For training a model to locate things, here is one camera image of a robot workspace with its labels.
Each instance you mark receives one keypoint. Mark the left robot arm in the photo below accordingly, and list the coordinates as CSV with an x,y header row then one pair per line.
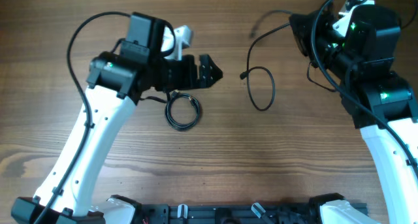
x,y
149,56

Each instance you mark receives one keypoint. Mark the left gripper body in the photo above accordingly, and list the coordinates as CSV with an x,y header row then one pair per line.
x,y
168,74

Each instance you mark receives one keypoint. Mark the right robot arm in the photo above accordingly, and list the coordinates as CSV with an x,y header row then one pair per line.
x,y
357,46

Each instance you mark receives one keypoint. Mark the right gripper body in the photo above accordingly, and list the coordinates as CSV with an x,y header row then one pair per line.
x,y
328,44

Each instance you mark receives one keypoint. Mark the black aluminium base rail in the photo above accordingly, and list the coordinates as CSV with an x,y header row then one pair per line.
x,y
292,213

